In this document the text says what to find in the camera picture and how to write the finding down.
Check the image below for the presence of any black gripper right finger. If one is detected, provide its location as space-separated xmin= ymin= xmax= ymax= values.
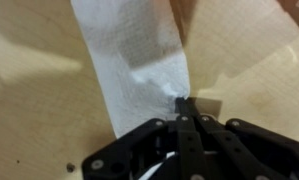
xmin=188 ymin=97 xmax=299 ymax=180

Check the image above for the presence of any white paper tissue sheet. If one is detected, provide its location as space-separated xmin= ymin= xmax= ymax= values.
xmin=70 ymin=0 xmax=192 ymax=140

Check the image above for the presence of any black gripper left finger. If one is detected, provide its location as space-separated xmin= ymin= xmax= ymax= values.
xmin=81 ymin=97 xmax=207 ymax=180

